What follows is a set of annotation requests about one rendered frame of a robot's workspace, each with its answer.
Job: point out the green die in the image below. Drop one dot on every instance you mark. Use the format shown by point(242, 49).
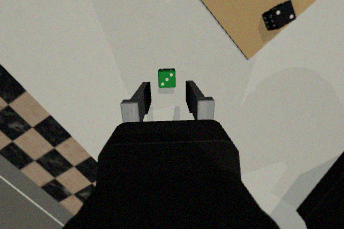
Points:
point(167, 78)

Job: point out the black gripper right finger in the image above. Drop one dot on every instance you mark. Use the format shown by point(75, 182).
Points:
point(200, 106)

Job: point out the black die with white pips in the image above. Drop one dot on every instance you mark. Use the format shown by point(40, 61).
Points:
point(279, 16)

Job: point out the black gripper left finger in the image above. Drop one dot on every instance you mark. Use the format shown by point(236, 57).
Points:
point(134, 109)

